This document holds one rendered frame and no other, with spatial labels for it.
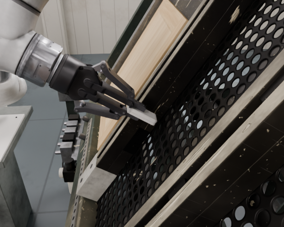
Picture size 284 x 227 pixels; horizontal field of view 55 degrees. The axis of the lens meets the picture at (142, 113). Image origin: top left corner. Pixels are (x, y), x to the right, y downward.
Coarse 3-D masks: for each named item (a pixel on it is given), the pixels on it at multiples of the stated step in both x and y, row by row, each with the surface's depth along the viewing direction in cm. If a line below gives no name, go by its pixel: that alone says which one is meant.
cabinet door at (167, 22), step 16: (160, 16) 110; (176, 16) 91; (144, 32) 122; (160, 32) 100; (176, 32) 83; (144, 48) 110; (160, 48) 90; (128, 64) 122; (144, 64) 100; (128, 80) 110; (144, 80) 90; (112, 128) 99
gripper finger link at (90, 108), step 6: (78, 108) 57; (84, 108) 57; (90, 108) 57; (96, 108) 58; (102, 108) 59; (108, 108) 60; (96, 114) 58; (102, 114) 58; (108, 114) 58; (114, 114) 58
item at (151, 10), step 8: (160, 0) 122; (152, 8) 123; (144, 16) 127; (152, 16) 125; (144, 24) 127; (136, 32) 128; (136, 40) 130; (128, 48) 132; (120, 56) 135; (120, 64) 136
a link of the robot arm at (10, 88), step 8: (0, 72) 122; (0, 80) 127; (8, 80) 130; (16, 80) 135; (24, 80) 143; (0, 88) 128; (8, 88) 131; (16, 88) 136; (24, 88) 142; (0, 96) 132; (8, 96) 135; (16, 96) 139; (0, 104) 136; (8, 104) 141
